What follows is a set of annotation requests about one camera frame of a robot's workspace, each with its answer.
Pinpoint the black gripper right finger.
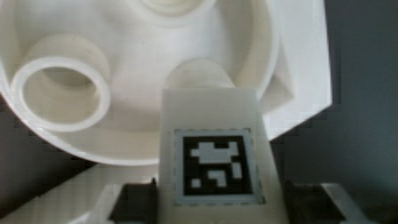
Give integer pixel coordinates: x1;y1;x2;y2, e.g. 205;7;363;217
283;181;375;224

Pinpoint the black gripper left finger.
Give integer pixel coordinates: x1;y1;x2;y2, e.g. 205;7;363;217
88;181;160;224

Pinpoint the white stool leg with tag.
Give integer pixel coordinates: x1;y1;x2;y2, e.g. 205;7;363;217
159;59;288;224

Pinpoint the white round stool seat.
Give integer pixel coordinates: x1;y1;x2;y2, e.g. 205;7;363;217
0;0;279;166

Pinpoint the white front fence rail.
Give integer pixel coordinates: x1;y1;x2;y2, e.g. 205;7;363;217
0;165;157;224

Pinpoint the white fence rail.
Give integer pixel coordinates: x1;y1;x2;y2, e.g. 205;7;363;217
263;0;333;140
0;165;157;224

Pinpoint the white right fence rail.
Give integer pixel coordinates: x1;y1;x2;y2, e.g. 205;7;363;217
263;0;333;140

